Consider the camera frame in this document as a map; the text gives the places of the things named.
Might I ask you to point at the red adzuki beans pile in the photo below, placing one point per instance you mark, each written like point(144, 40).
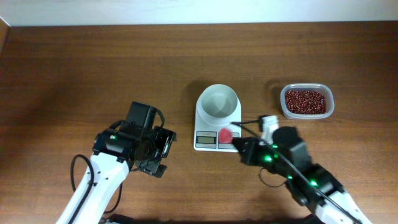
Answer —
point(305, 102)

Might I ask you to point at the clear plastic bean container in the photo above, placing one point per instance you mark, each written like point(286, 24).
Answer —
point(319, 88)

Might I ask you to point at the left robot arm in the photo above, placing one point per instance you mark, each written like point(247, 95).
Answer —
point(107, 169)

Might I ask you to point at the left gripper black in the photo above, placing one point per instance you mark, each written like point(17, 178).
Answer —
point(165, 137)

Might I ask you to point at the white round bowl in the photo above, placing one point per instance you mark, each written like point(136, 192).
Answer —
point(218, 101)

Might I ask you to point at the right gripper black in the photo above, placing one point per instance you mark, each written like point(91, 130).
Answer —
point(246, 155)

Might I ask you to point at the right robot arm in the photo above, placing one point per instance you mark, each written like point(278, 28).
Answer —
point(309, 184)

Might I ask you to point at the white digital kitchen scale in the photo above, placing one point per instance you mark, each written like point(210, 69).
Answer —
point(206, 131)

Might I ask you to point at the pink measuring scoop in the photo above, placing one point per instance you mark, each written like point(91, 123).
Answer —
point(225, 136)

